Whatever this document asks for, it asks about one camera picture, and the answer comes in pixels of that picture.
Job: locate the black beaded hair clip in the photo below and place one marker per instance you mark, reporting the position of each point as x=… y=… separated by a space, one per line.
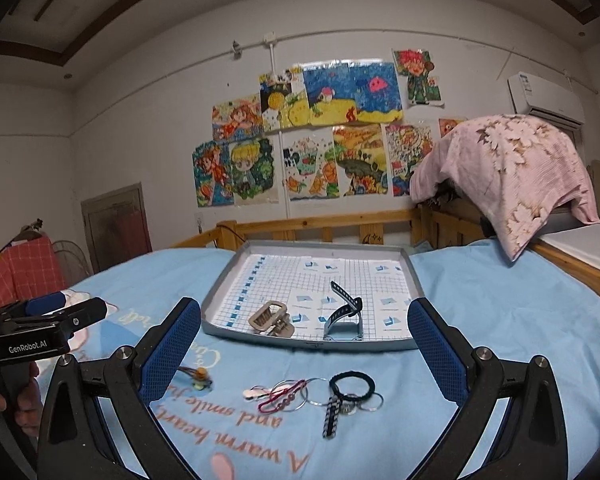
x=330 y=420

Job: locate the pink floral blanket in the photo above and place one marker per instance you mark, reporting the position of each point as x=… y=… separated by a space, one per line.
x=510 y=170

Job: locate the beige hair claw clip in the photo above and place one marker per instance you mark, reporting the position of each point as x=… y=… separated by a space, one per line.
x=280 y=329

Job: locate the white air conditioner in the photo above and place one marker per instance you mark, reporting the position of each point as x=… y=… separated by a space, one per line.
x=545 y=95

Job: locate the grey tray with grid paper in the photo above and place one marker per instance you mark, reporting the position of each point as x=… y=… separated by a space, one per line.
x=280 y=280

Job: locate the small white charm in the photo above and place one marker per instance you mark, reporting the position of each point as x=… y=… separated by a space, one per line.
x=252 y=393

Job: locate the light blue printed bed sheet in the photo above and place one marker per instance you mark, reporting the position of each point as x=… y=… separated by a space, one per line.
x=480 y=290

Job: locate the group of colourful wall drawings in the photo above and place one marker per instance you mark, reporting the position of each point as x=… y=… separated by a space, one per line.
x=330 y=135

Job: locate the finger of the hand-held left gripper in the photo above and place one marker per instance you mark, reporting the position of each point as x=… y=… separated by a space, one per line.
x=80 y=312
x=45 y=302

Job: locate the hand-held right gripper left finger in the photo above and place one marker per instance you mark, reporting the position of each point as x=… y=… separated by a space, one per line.
x=172 y=350

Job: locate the standing fan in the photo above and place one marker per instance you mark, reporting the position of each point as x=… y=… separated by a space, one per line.
x=72 y=260

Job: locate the brown door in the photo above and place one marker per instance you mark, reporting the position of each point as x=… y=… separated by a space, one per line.
x=115 y=225

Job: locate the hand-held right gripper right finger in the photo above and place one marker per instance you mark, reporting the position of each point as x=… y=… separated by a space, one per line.
x=435 y=350

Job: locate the red plaid cloth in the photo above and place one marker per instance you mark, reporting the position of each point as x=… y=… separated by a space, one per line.
x=25 y=270

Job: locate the wooden bed with white mattress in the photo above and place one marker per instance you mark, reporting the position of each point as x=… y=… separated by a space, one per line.
x=580 y=245

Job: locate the person's left hand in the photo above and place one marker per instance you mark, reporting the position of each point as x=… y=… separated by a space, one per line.
x=27 y=402

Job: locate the blue wrist watch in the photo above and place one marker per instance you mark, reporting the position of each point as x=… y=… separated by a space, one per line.
x=341 y=312

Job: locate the dark cloth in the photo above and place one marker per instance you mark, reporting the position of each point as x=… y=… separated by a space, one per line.
x=445 y=195

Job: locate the wooden bed rail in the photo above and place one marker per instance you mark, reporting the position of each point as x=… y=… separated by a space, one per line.
x=300 y=225

